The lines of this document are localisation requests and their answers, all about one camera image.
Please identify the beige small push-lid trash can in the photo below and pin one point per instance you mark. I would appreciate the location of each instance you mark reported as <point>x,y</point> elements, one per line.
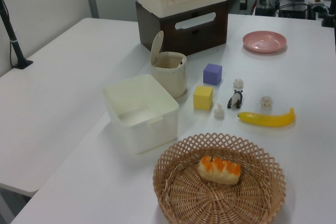
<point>170,82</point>

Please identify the cream open plastic bin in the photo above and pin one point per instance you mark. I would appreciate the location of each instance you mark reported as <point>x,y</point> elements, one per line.
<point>136,103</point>

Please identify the yellow cube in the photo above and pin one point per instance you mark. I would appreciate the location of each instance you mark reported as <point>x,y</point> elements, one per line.
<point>202,98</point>

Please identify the purple cube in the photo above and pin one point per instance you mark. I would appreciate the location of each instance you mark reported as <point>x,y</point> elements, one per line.
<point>212,74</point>

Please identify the crumpled white paper ball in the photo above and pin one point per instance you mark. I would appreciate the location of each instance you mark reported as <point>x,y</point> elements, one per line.
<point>238,83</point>
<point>219,110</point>
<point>266,101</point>

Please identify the dark brown drawer cabinet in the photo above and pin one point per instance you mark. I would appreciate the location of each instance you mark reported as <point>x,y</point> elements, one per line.
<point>199,40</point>

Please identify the panda figurine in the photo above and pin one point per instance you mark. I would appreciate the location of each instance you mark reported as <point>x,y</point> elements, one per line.
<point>236,99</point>

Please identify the bread roll with orange topping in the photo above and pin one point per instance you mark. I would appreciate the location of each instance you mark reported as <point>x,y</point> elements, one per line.
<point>219,171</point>

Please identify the yellow banana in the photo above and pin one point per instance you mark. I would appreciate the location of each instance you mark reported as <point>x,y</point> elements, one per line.
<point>265,119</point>

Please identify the pink plate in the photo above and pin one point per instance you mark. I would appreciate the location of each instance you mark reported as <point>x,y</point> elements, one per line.
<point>263,41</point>

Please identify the woven wicker basket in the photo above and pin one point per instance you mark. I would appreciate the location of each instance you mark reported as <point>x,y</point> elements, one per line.
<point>218,203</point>

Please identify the black box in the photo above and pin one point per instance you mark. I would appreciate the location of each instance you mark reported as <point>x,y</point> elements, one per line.
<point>263,11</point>

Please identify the black desk equipment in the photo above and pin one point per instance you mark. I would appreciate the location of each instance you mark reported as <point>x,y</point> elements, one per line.
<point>294,11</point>

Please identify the black pole with clamp base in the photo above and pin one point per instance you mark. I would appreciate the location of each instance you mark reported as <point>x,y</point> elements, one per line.
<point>13,43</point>

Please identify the black stand with clamp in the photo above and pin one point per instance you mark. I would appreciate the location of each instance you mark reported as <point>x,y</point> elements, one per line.
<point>329,18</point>

